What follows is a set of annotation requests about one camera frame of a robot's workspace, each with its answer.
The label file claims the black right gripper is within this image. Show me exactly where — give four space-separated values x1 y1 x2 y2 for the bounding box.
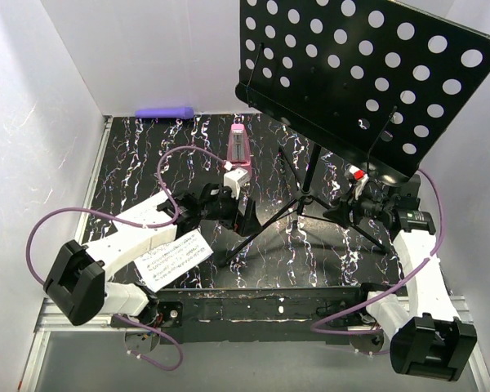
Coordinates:
322 180 394 229

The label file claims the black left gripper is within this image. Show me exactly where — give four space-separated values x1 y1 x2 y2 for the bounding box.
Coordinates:
200 184 262 236

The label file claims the black folding music stand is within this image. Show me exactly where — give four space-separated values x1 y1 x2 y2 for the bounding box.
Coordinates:
219 0 490 270

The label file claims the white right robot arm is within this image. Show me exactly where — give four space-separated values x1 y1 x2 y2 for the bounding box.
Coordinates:
324 194 477 382

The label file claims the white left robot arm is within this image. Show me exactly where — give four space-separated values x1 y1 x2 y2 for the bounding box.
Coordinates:
43 185 261 327

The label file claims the pink metronome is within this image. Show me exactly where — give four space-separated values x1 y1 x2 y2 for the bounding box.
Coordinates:
224 123 252 180

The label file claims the white sheet music page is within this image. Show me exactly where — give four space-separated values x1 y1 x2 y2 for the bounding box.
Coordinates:
134 229 213 292

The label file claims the purple cylindrical case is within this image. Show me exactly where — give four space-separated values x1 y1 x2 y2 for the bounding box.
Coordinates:
135 106 194 119

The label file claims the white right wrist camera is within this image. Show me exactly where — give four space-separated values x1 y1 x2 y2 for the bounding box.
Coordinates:
345 165 369 200

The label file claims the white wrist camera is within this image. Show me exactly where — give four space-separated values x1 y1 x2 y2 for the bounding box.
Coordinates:
223 161 250 199
345 165 369 200

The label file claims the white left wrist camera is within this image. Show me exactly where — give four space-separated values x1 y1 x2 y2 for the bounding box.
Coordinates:
223 161 250 199

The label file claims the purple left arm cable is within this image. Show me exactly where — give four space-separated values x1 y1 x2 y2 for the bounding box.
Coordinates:
26 146 234 372

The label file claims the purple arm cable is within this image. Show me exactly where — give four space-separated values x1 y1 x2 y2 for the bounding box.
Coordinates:
26 146 234 372
310 169 444 347

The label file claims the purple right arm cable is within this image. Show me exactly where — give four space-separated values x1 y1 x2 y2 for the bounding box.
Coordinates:
310 169 444 347

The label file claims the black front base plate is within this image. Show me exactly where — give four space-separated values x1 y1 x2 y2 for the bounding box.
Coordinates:
157 287 360 345

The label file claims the aluminium front rail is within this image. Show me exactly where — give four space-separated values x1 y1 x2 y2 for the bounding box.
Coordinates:
444 296 474 323

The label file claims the aluminium rail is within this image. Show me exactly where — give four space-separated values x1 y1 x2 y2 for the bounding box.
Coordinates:
73 116 114 243
444 296 474 323

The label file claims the aluminium left side rail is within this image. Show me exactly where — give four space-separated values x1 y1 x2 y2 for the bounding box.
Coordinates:
73 116 114 243

